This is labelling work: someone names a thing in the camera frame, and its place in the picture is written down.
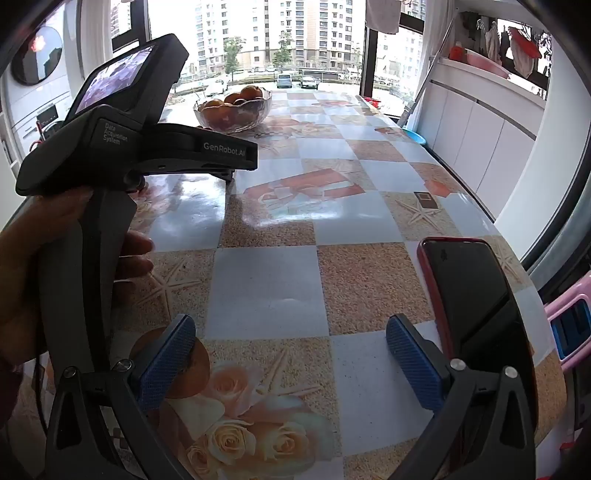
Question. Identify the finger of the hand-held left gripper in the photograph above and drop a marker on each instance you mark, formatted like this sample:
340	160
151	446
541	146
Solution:
225	175

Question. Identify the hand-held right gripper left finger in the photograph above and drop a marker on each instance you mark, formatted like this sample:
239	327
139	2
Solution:
168	360

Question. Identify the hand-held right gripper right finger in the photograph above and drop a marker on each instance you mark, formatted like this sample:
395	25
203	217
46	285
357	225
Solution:
415	364

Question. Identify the person's left hand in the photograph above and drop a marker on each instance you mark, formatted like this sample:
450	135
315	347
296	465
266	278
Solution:
21	277

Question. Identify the clear glass fruit bowl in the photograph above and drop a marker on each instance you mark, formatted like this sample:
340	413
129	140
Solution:
233	121

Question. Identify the orange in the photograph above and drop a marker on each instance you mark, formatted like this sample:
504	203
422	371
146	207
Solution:
251	92
213	104
226	118

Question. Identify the white washing machine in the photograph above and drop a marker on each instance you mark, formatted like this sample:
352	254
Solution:
46	116

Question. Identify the white car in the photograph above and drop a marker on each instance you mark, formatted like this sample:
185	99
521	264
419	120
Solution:
216	86

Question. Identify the black phone in red case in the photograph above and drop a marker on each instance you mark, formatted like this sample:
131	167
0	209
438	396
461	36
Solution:
471	295

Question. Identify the dark blue van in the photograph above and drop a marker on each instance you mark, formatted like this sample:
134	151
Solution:
284	81

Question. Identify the printed checkered tablecloth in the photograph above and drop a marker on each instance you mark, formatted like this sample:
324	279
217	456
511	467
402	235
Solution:
263	286

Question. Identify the white dryer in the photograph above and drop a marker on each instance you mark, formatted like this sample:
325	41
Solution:
37	55

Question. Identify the silver car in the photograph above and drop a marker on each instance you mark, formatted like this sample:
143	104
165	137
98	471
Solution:
308	82

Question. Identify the pink plastic object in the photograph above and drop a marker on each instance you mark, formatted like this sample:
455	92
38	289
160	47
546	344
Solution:
561	304

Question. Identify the red plastic basin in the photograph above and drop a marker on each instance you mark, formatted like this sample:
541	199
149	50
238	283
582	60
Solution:
372	101

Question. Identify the blue plastic basin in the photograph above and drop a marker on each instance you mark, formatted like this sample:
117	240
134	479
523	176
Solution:
414	136

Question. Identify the hanging grey towel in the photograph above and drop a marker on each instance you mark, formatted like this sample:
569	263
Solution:
382	16

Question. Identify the white cabinet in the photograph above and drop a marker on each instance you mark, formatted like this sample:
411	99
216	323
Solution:
480	134

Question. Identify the orange bottle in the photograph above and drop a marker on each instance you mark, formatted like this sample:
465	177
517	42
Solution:
456	51

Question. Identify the pink basin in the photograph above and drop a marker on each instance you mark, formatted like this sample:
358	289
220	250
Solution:
485	63

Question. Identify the hanging white cloth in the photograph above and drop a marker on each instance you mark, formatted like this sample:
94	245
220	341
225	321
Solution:
493	41

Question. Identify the hanging red cloth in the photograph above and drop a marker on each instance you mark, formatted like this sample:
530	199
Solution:
524	44

